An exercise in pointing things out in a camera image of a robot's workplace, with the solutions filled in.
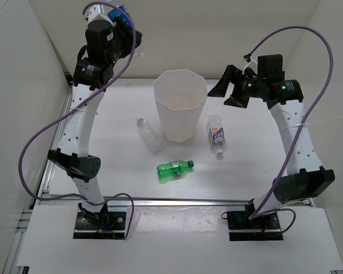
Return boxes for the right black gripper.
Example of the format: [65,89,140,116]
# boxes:
[207,65,265,108]

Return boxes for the clear bottle blue white label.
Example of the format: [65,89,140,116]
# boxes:
[206,115,226,157]

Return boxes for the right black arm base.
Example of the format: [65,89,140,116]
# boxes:
[221,202,283,241]

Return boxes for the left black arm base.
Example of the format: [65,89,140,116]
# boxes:
[73,203,127,240]

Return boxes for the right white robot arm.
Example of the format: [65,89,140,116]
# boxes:
[208,54,335,228]

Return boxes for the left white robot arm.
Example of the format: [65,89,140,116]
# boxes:
[47,18,142,228]

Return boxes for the white faceted plastic bin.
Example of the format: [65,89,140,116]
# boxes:
[153,69,208,143]

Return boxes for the clear plastic water bottle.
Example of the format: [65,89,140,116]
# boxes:
[136,118,165,156]

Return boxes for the green plastic bottle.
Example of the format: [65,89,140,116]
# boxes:
[157,160,194,181]

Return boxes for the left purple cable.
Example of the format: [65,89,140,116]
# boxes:
[18,1,139,239]

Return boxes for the purple cable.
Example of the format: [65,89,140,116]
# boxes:
[18,1,139,239]
[244,25,334,236]

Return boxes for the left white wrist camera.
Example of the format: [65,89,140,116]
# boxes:
[84,4,112,23]

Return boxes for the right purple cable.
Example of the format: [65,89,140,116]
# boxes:
[244,25,334,236]

